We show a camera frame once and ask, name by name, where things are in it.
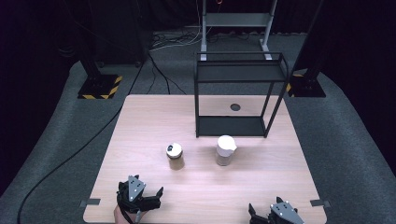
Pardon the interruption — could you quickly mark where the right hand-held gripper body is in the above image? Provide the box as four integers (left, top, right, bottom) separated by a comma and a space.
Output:
264, 196, 305, 224

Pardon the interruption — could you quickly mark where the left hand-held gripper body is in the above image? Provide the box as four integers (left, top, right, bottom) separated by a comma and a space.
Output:
117, 175, 154, 216

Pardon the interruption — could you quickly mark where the glass jar with silver lid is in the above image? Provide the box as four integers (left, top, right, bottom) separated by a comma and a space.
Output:
165, 142, 185, 171

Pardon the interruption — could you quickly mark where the white paper cup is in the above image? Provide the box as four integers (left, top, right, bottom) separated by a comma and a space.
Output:
215, 134, 238, 167

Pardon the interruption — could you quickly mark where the black metal shelf rack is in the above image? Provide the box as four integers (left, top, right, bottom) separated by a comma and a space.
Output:
194, 50, 290, 139

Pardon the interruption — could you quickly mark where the person's left hand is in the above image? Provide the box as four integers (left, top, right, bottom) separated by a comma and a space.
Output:
113, 203, 140, 224

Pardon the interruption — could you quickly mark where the grey tape strip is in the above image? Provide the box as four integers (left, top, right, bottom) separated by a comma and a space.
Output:
78, 198, 102, 208
309, 199, 332, 208

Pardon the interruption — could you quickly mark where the dark equipment cart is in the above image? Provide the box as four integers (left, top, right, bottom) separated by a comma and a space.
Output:
66, 0, 154, 68

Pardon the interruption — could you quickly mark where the grey metal stand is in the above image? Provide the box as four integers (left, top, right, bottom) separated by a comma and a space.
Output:
199, 0, 279, 62

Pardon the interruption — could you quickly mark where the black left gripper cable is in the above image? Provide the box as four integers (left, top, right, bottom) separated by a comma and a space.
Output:
116, 192, 138, 224

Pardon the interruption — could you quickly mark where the long black floor cable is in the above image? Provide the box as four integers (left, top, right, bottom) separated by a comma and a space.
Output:
17, 52, 150, 224

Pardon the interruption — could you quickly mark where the bundle of floor cables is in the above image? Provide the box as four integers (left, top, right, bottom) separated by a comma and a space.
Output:
148, 27, 205, 52

